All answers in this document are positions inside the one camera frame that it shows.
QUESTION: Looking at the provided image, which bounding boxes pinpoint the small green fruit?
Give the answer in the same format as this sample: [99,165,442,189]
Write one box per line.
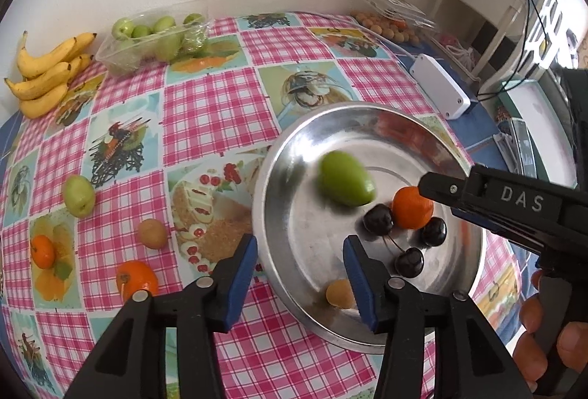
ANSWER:
[318,151,376,207]

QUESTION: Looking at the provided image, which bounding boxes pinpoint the large green jujube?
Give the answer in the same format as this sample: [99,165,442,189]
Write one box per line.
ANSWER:
[63,175,96,217]

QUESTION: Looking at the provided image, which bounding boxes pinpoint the large tangerine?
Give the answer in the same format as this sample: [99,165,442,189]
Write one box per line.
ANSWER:
[392,186,434,229]

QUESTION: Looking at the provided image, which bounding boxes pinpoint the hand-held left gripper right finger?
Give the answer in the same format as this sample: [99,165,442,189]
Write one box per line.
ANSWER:
[342,235,529,399]

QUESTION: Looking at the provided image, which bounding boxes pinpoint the pink plaid printed tablecloth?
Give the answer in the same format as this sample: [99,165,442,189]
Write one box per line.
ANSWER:
[0,12,524,399]

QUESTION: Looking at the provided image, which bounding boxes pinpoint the round steel basin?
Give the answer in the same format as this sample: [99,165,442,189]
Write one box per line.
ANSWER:
[252,101,488,355]

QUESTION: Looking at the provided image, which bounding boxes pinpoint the bunch of yellow bananas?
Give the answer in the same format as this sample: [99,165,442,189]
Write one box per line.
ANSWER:
[4,30,98,119]

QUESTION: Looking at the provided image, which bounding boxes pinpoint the white phone stand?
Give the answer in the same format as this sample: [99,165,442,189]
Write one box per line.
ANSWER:
[494,132,520,170]

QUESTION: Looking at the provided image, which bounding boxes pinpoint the black smartphone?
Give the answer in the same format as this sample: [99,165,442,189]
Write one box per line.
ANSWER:
[510,118,540,179]

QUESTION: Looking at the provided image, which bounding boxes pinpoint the heap of brown longans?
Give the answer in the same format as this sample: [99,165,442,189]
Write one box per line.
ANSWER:
[353,12,421,46]

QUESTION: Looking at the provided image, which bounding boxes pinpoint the green-edged white box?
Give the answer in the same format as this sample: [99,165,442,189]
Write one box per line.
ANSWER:
[498,79,580,186]

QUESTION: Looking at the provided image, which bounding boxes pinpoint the white plastic power box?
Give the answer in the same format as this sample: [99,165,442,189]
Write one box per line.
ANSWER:
[409,54,472,120]

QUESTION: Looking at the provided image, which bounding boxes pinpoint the small tangerine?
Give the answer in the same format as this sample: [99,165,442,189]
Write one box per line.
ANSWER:
[31,235,56,268]

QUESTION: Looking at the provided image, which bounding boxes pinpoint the dark red cherry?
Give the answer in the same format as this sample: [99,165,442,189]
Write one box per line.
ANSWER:
[383,234,424,278]
[421,217,447,247]
[363,203,395,236]

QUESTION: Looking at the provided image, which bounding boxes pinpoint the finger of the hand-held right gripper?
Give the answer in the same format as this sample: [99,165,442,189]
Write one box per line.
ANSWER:
[419,171,474,209]

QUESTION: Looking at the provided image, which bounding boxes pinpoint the white plastic bag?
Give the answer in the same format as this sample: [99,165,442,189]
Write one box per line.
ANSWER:
[436,31,478,69]

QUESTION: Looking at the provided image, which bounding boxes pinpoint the black cable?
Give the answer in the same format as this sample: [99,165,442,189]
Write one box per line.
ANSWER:
[478,0,559,101]

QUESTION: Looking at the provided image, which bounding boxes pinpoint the medium tangerine with stem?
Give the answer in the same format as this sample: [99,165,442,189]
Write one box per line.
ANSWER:
[116,260,159,303]

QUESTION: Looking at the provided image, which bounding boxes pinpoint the clear plastic clamshell box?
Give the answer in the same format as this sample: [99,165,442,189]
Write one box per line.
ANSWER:
[351,0,442,46]

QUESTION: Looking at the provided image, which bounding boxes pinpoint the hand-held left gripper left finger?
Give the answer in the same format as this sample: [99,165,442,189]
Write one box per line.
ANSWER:
[67,234,258,399]

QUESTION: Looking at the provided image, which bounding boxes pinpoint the brown longan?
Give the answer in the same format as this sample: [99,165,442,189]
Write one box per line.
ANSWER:
[325,279,356,310]
[138,219,169,250]

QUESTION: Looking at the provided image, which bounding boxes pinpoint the heap of small green jujubes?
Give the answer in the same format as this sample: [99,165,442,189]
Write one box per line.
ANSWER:
[112,13,208,62]

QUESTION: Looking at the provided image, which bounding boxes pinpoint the white lattice shelf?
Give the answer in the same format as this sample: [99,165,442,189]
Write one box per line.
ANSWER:
[524,0,582,73]

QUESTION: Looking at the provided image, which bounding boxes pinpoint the clear plastic tray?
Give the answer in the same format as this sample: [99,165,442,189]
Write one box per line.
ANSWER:
[96,0,211,76]

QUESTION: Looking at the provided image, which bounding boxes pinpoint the person's right hand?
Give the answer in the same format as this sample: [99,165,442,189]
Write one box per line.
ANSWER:
[512,270,588,393]

